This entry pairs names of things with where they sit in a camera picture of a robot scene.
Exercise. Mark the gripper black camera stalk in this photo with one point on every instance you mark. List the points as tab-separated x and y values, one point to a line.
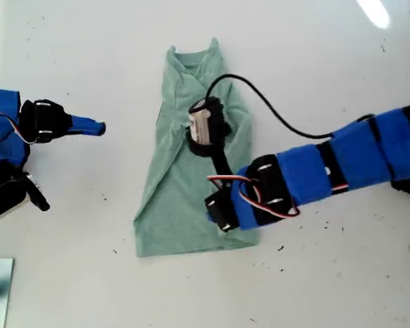
222	167
39	198

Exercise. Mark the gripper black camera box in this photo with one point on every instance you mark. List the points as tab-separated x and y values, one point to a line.
3	201
212	119

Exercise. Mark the green t-shirt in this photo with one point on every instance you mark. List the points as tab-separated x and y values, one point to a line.
177	212

